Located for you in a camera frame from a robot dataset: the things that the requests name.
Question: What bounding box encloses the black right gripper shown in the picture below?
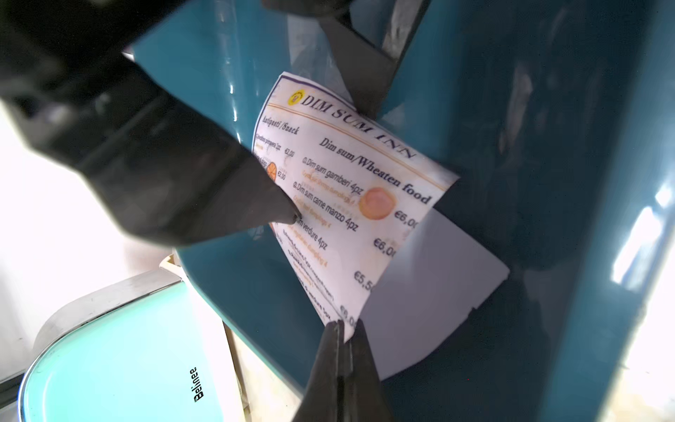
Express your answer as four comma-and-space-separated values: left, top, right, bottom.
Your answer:
1, 1, 301, 246

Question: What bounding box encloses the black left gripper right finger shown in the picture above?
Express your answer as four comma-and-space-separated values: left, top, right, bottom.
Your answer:
339, 320, 393, 422

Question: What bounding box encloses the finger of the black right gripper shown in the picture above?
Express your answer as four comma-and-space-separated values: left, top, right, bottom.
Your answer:
318, 1, 430, 119

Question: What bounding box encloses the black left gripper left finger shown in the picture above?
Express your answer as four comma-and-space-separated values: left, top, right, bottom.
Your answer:
292, 320, 343, 422

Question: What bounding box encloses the new dim sum menu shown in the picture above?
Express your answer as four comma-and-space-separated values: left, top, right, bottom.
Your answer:
252, 73, 509, 379

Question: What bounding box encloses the mint green toaster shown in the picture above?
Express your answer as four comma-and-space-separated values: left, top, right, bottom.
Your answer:
18, 269, 244, 421

